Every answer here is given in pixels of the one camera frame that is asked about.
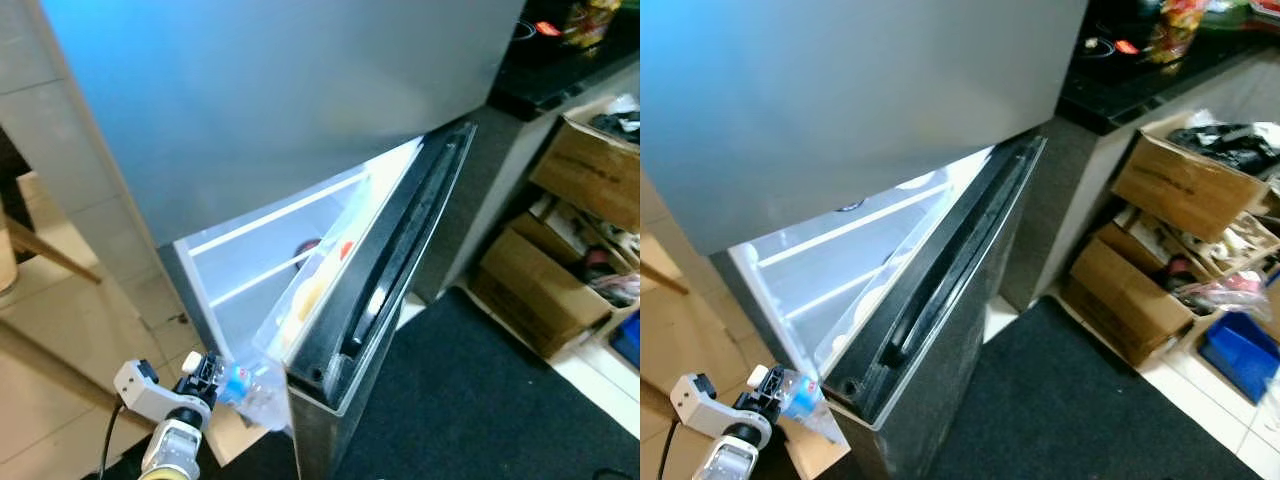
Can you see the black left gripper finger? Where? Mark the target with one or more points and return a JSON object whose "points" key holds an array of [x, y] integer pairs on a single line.
{"points": [[780, 390], [216, 372], [210, 400], [772, 420]]}

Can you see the clear bottle with white cap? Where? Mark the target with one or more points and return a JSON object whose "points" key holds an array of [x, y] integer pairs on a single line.
{"points": [[240, 385], [805, 395]]}

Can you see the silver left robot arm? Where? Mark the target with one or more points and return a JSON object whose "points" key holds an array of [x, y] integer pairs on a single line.
{"points": [[170, 450], [730, 455]]}

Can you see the clear fridge door bin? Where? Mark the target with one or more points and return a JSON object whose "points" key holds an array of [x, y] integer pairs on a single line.
{"points": [[870, 325], [290, 335]]}

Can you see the glass fridge shelf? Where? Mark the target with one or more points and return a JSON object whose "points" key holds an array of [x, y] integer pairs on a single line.
{"points": [[850, 225], [280, 213], [255, 278], [830, 290]]}

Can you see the grey fridge lower door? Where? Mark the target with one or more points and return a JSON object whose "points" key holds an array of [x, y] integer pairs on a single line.
{"points": [[950, 280], [400, 260]]}

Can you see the grey fridge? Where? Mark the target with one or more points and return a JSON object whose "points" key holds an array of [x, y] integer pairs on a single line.
{"points": [[850, 100], [280, 90]]}

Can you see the clear bag with pink item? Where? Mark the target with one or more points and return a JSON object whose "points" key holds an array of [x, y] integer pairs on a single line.
{"points": [[1230, 290], [610, 280]]}

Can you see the shallow cardboard tray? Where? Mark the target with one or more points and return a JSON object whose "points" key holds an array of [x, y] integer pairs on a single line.
{"points": [[580, 225], [1230, 235]]}

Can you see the large open cardboard box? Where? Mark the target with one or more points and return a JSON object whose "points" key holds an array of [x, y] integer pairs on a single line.
{"points": [[530, 290], [1120, 300]]}

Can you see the large dark floor mat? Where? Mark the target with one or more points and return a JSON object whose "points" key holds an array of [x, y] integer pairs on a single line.
{"points": [[480, 400], [1050, 420]]}

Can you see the cardboard box with red logo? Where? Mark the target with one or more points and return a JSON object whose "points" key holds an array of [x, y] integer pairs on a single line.
{"points": [[590, 175], [1180, 185]]}

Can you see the black plastic bag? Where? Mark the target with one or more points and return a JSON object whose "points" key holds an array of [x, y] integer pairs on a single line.
{"points": [[615, 122], [1220, 140]]}

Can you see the white crumpled cloth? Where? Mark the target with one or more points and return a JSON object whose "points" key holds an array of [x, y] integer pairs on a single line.
{"points": [[625, 103]]}

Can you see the yellow snack bag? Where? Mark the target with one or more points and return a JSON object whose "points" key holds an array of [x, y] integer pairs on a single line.
{"points": [[1180, 25], [590, 20]]}

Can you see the black induction hob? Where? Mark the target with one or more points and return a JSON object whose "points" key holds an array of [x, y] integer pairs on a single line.
{"points": [[535, 25], [1110, 45]]}

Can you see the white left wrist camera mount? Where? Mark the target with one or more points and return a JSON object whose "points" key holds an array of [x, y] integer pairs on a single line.
{"points": [[140, 392], [700, 400]]}

